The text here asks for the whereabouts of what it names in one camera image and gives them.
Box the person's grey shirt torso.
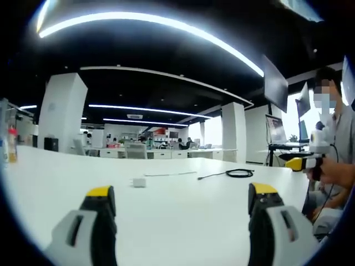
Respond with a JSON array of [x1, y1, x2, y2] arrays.
[[318, 104, 355, 195]]

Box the tilted black monitor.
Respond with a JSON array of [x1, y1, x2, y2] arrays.
[[295, 82, 312, 119]]

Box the long curved ceiling light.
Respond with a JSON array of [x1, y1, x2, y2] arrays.
[[36, 11, 266, 79]]

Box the black standing desk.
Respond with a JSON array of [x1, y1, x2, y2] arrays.
[[257, 142, 312, 167]]

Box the bright screen at edge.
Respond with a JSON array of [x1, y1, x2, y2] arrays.
[[341, 54, 355, 108]]

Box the white office chair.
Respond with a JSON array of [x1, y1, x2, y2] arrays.
[[124, 143, 148, 160]]

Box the person's right hand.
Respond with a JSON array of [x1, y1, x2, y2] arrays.
[[318, 158, 344, 185]]

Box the small dark monitor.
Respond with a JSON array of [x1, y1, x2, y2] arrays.
[[298, 120, 310, 144]]

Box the white desk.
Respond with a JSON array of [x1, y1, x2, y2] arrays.
[[0, 145, 316, 266]]

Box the straight ceiling light strip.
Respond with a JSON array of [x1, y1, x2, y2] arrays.
[[102, 117, 189, 127], [88, 104, 212, 120]]

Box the open laptop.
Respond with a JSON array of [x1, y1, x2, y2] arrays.
[[265, 113, 308, 147]]

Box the large black hanging screen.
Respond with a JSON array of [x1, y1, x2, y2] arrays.
[[262, 54, 290, 114]]

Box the white charger adapter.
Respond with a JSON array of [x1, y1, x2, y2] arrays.
[[128, 177, 147, 189]]

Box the person's head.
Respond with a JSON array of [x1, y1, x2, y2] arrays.
[[313, 65, 343, 115]]

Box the person's legs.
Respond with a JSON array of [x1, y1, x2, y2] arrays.
[[304, 181, 346, 236]]

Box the white cable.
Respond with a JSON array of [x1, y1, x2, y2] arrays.
[[143, 170, 198, 177]]

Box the black cabinet box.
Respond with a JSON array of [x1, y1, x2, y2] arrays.
[[44, 136, 60, 152]]

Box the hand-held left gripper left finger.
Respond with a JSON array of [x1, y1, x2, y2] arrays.
[[44, 185, 119, 266]]

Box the row of white office desks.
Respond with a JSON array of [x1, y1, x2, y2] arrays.
[[84, 147, 239, 161]]

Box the black Type-C cable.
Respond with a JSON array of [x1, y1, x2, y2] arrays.
[[197, 168, 255, 181]]

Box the orange bottle with red cap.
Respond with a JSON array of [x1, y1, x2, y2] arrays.
[[7, 125, 19, 165]]

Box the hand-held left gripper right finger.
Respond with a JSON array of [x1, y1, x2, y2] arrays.
[[247, 182, 320, 266]]

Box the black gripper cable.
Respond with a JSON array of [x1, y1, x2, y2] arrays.
[[304, 142, 341, 224]]

